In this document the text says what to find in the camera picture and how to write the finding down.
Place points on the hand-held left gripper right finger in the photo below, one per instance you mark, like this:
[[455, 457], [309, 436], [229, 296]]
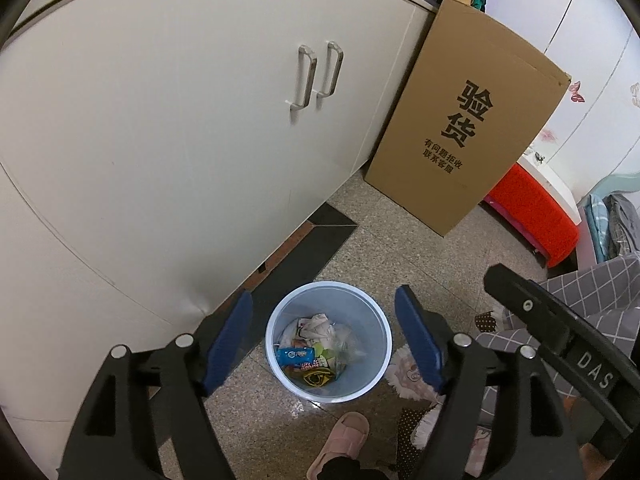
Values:
[[419, 340]]

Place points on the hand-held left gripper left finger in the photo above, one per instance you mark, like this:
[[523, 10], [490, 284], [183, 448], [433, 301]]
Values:
[[227, 345]]

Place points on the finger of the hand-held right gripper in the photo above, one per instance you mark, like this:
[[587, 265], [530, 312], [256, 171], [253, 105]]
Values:
[[525, 305]]

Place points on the light blue plastic bin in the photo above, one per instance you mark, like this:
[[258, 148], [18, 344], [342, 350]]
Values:
[[370, 370]]

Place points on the blue snack packet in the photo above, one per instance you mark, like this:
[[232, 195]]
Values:
[[295, 356]]

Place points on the clear plastic bag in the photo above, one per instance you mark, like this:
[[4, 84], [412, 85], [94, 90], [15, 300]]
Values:
[[350, 345]]

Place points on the white paper sheet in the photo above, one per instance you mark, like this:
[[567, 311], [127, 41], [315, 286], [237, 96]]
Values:
[[315, 330]]

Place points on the yellow printed wrapper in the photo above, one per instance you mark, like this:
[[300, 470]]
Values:
[[316, 377]]

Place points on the grey checkered tablecloth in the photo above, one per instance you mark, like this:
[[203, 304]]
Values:
[[600, 290]]

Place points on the red storage box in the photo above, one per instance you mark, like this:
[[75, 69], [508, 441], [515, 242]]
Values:
[[535, 215]]

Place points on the pink slipper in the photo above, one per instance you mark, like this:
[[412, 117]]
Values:
[[345, 435]]

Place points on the grey duvet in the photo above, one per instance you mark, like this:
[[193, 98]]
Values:
[[620, 225]]

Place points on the person's leg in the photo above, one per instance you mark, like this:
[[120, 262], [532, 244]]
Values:
[[350, 470]]

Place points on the tall cardboard box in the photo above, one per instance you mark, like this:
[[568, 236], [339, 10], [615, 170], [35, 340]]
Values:
[[465, 110]]

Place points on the pink butterfly sticker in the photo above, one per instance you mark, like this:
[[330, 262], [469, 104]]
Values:
[[576, 91]]

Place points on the white low cabinet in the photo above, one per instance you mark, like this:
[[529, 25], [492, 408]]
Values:
[[150, 135]]

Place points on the white wardrobe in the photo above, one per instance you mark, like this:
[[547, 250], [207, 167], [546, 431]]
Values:
[[575, 35]]

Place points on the mint bunk bed frame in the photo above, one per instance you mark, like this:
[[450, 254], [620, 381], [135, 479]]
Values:
[[595, 195]]

